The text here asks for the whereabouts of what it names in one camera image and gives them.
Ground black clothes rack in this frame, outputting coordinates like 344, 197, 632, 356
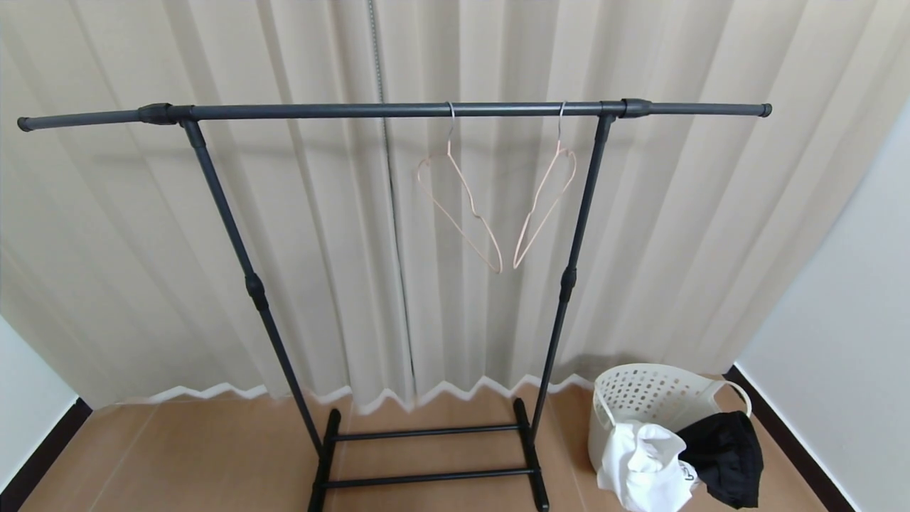
17, 98, 773, 512

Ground black shorts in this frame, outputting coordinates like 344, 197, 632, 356
675, 410, 765, 510

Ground white laundry basket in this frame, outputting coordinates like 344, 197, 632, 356
587, 363, 753, 498

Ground pink clothes hanger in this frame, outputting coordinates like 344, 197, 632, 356
513, 101, 577, 270
417, 101, 504, 274

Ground grey curtain cord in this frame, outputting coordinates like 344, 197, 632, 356
366, 0, 420, 402

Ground white printed t-shirt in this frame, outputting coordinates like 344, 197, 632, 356
596, 420, 701, 512

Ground beige curtain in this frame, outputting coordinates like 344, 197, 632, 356
0, 0, 910, 415

